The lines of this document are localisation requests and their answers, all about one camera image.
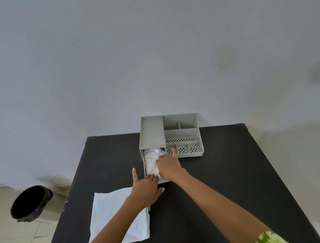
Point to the person's left little finger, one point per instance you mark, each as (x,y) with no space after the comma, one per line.
(135,176)

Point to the black bin liner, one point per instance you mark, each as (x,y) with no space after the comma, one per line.
(28,204)

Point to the person's left hand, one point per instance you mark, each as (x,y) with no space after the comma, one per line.
(145,191)

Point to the grey compartment desk organizer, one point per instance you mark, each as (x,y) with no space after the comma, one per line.
(152,132)

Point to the grey organizer drawer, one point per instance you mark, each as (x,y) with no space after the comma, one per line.
(144,162)

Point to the person's right little finger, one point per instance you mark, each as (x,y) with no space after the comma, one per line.
(174,153)

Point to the grey trash bin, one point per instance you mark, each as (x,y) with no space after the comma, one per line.
(53,210)

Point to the person's right hand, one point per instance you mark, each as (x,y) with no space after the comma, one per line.
(170,167)

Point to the person's right forearm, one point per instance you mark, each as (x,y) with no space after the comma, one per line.
(220,207)

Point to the green patterned sleeve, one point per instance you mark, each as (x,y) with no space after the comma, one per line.
(271,237)

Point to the person's left thumb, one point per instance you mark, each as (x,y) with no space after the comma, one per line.
(160,192)

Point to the white plastic bag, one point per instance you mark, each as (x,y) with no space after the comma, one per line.
(150,160)

